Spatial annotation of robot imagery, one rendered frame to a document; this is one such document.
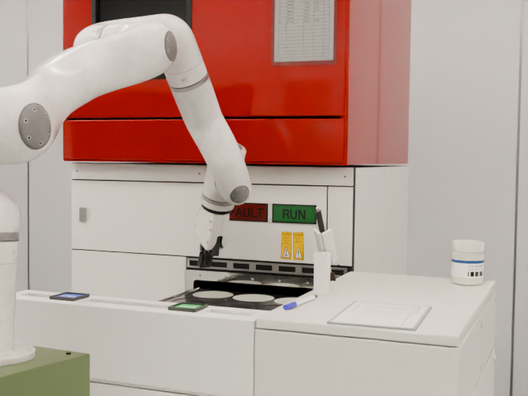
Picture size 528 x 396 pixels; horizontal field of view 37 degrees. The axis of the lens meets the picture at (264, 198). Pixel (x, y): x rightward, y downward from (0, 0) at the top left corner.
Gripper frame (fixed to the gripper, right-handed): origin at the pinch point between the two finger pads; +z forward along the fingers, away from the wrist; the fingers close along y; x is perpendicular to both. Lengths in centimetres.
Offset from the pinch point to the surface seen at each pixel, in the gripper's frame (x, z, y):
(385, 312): 4, -28, 64
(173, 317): -29, -19, 47
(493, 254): 155, 36, -47
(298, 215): 20.0, -15.6, 6.3
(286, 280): 17.5, 0.0, 11.9
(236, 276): 8.6, 4.2, 2.2
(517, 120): 160, -16, -65
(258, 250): 13.1, -3.5, 2.4
